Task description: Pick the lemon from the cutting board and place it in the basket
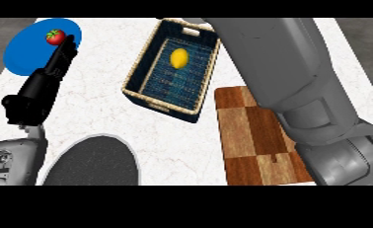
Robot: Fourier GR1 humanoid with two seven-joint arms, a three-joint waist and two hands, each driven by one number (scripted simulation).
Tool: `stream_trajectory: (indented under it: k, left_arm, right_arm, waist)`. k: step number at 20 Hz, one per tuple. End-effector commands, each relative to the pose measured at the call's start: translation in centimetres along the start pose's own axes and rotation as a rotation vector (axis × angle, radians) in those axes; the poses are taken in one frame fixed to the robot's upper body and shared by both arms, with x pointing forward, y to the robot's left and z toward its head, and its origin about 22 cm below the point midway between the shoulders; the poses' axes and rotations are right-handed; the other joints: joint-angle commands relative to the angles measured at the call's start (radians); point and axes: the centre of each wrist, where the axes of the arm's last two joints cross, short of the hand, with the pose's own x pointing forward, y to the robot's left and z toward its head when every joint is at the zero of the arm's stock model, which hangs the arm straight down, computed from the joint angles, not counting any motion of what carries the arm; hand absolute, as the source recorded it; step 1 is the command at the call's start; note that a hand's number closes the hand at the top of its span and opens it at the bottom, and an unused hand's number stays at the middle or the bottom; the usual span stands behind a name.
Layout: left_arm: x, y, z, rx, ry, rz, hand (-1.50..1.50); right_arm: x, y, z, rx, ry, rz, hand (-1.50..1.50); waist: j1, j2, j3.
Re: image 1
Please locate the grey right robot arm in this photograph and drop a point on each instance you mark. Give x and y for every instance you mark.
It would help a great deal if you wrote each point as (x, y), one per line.
(290, 84)

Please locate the dark blue wicker basket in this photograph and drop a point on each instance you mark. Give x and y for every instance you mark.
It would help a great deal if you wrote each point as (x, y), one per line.
(169, 70)

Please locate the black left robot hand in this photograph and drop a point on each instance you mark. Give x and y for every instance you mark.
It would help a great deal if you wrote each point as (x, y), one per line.
(35, 89)

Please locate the brown checkered cutting board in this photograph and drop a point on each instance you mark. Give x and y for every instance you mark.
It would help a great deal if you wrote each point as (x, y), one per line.
(252, 143)

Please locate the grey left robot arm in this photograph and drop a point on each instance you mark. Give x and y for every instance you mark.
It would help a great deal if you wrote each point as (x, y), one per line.
(16, 159)

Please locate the blue round plate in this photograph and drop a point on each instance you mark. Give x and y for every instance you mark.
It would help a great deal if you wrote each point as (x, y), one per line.
(29, 47)

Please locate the dark grey oval pan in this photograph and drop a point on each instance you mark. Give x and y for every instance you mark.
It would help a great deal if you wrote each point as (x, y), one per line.
(91, 163)

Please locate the red tomato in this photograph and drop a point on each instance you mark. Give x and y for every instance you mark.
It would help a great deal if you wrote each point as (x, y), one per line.
(54, 37)

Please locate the yellow lemon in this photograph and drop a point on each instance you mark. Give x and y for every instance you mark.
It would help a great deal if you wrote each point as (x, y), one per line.
(178, 58)

